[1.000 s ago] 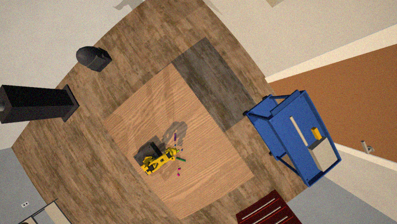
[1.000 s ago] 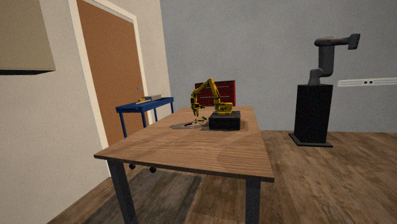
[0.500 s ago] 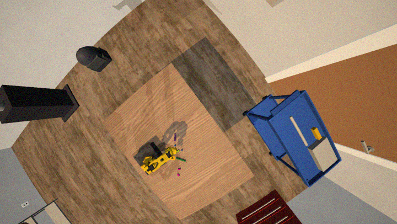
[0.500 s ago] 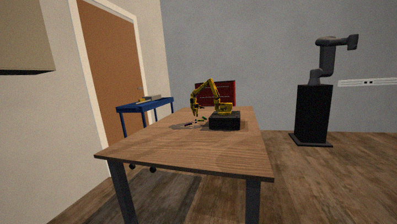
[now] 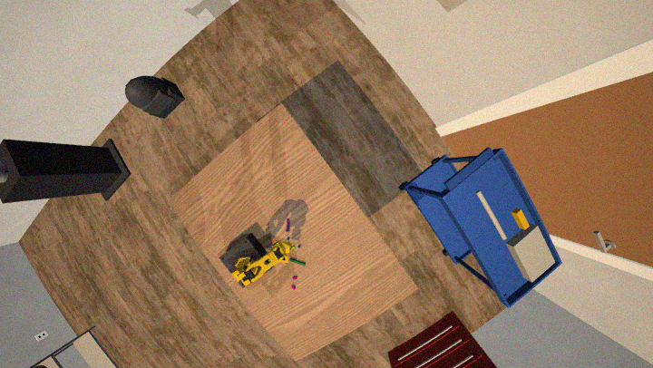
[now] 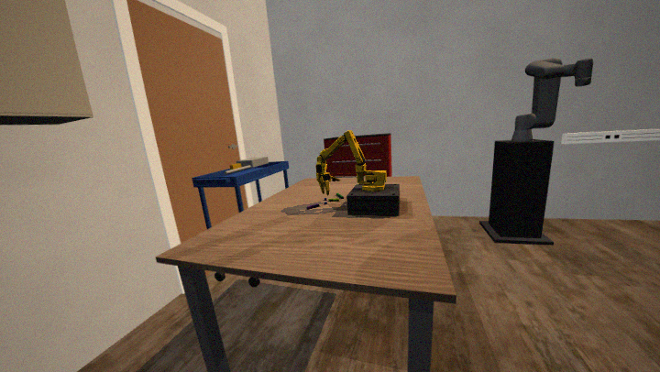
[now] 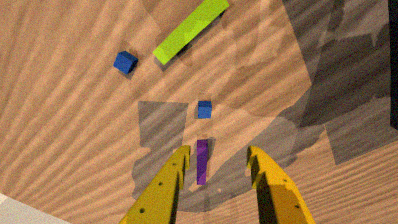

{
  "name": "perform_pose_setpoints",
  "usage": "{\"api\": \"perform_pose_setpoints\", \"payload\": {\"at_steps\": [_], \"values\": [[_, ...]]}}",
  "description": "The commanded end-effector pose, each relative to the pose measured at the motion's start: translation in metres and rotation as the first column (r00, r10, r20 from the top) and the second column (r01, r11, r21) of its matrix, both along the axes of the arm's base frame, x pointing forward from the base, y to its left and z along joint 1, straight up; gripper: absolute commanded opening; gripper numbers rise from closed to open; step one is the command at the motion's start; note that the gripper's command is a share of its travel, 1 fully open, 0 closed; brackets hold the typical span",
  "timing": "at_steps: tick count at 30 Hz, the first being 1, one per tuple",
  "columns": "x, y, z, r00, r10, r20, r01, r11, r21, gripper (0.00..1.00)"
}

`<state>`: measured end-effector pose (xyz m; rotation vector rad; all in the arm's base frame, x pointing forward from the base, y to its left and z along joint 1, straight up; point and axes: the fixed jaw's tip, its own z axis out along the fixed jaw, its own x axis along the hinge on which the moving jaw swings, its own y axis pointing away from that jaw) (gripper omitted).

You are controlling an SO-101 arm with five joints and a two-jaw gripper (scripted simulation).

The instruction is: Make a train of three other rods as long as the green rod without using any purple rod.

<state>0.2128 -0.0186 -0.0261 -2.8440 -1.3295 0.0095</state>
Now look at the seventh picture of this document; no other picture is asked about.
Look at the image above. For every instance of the small blue block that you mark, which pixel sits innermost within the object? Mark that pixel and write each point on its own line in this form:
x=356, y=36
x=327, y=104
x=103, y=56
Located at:
x=204, y=109
x=125, y=62

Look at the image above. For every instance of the purple rod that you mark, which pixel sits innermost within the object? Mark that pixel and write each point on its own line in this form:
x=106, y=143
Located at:
x=202, y=150

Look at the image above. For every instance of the lime green rod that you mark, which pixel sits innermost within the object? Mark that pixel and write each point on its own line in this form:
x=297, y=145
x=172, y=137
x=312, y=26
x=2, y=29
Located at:
x=189, y=28

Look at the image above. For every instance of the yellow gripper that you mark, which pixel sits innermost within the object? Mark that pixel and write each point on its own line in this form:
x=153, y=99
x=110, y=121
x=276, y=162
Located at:
x=279, y=200

